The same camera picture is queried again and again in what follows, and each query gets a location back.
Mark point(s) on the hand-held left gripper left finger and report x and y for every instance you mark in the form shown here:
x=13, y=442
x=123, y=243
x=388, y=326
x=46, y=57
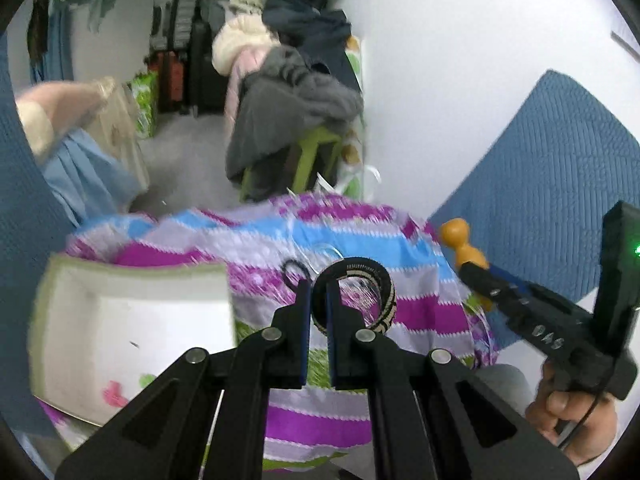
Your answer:
x=302, y=332

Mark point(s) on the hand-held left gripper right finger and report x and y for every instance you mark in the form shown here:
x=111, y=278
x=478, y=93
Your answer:
x=332, y=332

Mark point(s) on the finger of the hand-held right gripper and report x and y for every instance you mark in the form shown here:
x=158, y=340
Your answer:
x=510, y=279
x=520, y=310

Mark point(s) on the orange wooden pendant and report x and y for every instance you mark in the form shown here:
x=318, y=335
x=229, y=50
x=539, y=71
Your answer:
x=455, y=232

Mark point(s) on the white cardboard box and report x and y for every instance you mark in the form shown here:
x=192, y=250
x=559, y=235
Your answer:
x=125, y=320

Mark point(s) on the person's right hand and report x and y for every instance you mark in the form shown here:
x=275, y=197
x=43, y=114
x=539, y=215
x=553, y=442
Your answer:
x=575, y=420

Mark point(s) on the purple blue striped cloth bundle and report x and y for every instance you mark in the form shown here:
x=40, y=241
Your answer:
x=425, y=310

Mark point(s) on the blue quilted cushion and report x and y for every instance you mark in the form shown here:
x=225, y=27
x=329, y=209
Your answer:
x=540, y=170
x=20, y=185

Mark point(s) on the green plastic stool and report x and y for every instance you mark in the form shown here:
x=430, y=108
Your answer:
x=310, y=155

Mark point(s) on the pile of clothes on stool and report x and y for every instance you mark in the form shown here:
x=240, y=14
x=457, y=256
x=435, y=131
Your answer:
x=280, y=105

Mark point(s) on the pink padded blanket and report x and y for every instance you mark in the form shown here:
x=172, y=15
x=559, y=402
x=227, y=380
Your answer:
x=234, y=90

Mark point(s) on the light blue cloth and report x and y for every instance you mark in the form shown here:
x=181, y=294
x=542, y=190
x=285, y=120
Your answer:
x=90, y=170

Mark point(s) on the large green floral bag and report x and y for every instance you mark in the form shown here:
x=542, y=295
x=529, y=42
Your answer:
x=356, y=60

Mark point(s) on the small green floral bag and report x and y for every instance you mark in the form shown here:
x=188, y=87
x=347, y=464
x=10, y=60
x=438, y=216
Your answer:
x=145, y=102

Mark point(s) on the black suitcase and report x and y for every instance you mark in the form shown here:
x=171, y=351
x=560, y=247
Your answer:
x=207, y=70

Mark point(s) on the red suitcase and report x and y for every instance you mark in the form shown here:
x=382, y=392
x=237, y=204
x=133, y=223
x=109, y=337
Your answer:
x=170, y=80

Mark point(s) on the cream puffy jacket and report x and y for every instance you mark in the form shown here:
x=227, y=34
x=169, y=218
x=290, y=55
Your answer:
x=240, y=35

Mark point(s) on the dark navy jacket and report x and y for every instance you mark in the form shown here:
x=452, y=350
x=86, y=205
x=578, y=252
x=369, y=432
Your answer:
x=310, y=25

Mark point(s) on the beige plastic wrapped bundle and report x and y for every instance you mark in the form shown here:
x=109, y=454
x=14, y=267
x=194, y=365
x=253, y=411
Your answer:
x=60, y=100

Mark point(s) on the silver suitcase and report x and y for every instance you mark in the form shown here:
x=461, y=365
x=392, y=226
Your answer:
x=172, y=15

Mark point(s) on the row of hanging clothes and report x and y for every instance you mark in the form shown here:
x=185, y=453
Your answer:
x=55, y=20

